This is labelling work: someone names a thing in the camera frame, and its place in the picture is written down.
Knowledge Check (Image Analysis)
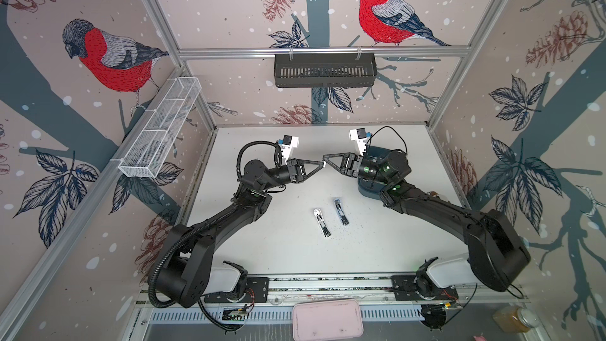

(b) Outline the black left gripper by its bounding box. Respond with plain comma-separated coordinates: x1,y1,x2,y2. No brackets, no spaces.
259,162,322,194

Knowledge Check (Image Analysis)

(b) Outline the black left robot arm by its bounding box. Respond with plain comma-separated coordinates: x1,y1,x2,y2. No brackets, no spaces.
148,140,313,309

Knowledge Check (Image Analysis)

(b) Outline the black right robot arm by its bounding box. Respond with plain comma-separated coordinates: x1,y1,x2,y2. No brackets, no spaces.
323,149,530,292

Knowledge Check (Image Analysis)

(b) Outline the teal plastic tray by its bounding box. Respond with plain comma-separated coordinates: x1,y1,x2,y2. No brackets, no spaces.
357,146,391,201

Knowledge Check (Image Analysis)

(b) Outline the pink plastic box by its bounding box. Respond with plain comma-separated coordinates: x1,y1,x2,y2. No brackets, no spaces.
292,298,364,341

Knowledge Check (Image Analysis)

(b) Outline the amber glass jar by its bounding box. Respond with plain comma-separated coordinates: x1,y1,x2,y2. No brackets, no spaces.
492,306,541,333

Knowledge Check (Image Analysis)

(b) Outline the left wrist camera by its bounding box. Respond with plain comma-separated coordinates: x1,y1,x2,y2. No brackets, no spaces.
278,135,299,161

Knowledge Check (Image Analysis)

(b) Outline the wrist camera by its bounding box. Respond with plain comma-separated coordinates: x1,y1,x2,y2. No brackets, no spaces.
278,135,299,161
349,128,372,156

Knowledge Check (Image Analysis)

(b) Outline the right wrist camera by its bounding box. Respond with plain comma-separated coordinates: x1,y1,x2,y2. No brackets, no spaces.
349,128,372,156

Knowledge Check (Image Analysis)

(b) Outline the black wire hanging basket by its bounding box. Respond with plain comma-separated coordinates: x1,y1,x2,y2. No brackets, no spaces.
274,52,378,89

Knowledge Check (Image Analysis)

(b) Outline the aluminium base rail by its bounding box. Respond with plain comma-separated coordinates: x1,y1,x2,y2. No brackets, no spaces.
143,273,528,327

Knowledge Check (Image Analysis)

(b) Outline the white mesh wall shelf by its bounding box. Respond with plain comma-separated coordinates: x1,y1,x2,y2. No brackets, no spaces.
118,77,201,178

